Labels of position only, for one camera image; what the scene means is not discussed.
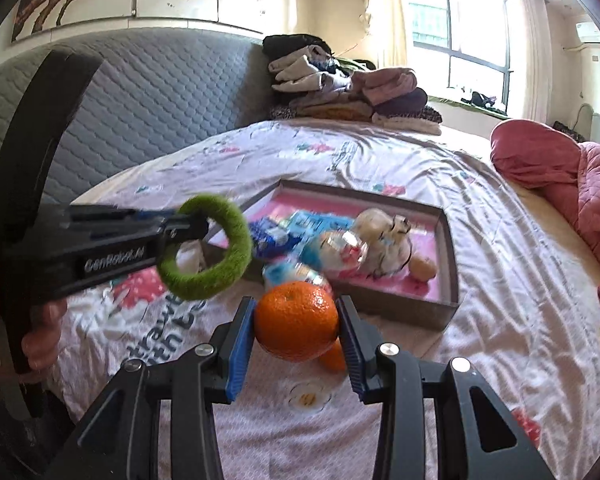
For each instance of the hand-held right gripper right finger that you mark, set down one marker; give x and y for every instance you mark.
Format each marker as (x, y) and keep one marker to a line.
(352, 355)

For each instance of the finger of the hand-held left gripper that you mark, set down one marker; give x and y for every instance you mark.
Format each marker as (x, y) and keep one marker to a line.
(130, 216)
(180, 235)

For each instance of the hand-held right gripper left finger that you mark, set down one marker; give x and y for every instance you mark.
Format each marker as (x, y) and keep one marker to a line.
(237, 355)

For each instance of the orange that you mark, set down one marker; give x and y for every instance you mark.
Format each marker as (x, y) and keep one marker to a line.
(335, 357)
(295, 320)

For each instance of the blue snack packet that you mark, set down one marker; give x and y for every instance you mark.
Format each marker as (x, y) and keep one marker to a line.
(272, 237)

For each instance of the foil egg toy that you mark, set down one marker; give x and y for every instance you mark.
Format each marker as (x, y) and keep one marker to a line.
(337, 252)

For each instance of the shallow cardboard box tray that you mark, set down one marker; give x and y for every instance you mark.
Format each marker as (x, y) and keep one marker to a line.
(445, 305)

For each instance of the person's left hand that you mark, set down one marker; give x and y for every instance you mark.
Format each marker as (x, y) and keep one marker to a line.
(42, 340)

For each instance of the blue white plastic packet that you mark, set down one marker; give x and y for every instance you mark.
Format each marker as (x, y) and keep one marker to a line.
(292, 272)

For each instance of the small beige round object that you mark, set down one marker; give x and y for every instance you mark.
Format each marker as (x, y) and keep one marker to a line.
(422, 267)

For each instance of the grey quilted headboard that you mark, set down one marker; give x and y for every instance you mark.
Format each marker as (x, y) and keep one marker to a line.
(155, 100)

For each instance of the pink exercise book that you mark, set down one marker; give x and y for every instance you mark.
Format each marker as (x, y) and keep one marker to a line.
(422, 240)

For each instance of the strawberry print bed sheet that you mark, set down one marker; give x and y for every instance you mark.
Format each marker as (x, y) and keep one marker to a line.
(505, 310)

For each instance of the pile of folded clothes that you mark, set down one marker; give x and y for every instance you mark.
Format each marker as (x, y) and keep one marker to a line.
(355, 90)

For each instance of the pink quilted blanket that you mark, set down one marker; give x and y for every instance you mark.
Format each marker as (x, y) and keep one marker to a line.
(570, 175)

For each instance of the dark items on windowsill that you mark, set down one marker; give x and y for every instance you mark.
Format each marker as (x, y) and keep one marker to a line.
(482, 100)

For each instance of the cream curtain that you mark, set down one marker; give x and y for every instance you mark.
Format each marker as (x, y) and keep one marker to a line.
(382, 15)
(532, 55)

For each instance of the white framed mirror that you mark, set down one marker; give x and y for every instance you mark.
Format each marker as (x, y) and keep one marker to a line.
(592, 122)

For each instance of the window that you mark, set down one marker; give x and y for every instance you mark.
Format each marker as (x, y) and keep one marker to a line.
(475, 25)

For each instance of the white air conditioner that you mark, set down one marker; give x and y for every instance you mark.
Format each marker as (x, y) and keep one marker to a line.
(591, 32)

